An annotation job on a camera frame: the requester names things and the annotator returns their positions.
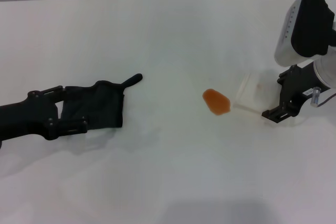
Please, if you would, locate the dark blue rag with loop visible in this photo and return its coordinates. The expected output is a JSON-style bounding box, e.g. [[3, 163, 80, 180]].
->
[[59, 73, 144, 131]]

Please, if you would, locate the white paper cup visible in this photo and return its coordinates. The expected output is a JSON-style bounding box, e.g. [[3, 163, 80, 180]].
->
[[232, 72, 280, 116]]

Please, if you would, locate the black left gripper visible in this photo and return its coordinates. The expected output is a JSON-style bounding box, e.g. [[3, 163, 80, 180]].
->
[[0, 85, 89, 144]]

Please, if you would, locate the brown liquid stain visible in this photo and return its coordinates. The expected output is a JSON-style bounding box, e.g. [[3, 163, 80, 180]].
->
[[202, 88, 232, 116]]

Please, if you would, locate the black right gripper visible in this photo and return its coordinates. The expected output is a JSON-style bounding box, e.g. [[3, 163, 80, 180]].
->
[[261, 62, 330, 124]]

